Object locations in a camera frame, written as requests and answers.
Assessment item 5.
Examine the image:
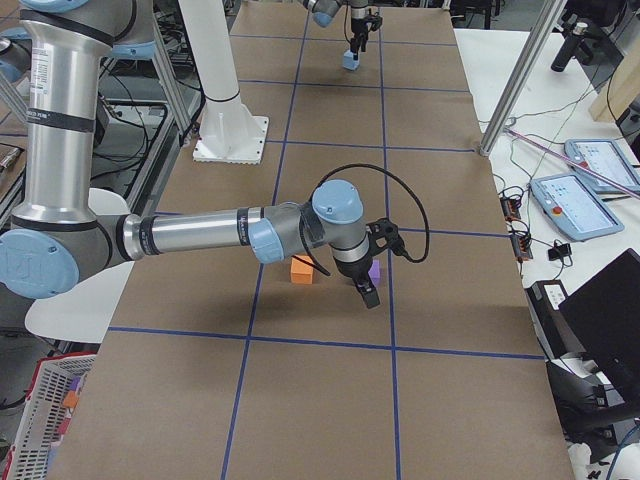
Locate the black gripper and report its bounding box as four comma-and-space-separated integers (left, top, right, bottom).
349, 13, 382, 52
336, 259, 380, 309

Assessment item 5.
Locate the light blue foam block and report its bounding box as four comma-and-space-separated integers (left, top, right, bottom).
342, 50, 360, 71

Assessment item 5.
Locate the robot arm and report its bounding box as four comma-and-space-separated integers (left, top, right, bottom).
300, 0, 383, 58
1, 1, 379, 307

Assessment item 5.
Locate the purple foam block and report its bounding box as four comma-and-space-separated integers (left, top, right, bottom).
369, 259, 382, 287

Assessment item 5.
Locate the orange foam block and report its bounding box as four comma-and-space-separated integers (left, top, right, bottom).
290, 255, 314, 285

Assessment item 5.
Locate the near teach pendant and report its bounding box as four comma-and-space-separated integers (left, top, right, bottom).
530, 174, 624, 242

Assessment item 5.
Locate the teach pendant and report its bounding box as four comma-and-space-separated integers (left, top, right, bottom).
530, 174, 624, 242
564, 139, 639, 193

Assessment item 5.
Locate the black laptop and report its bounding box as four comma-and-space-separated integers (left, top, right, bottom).
559, 248, 639, 400

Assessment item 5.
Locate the far teach pendant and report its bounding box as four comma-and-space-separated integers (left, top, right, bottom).
564, 139, 639, 193

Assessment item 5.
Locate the white plastic basket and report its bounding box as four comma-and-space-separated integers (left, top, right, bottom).
2, 353, 96, 479

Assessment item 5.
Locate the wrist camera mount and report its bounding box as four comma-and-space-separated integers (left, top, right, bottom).
366, 217, 409, 258

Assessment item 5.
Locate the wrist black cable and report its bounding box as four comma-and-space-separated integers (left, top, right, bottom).
317, 164, 430, 263

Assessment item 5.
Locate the white pedestal column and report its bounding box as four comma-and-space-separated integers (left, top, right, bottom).
179, 0, 269, 164

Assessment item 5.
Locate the aluminium frame post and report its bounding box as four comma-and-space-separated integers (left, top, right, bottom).
478, 0, 567, 157

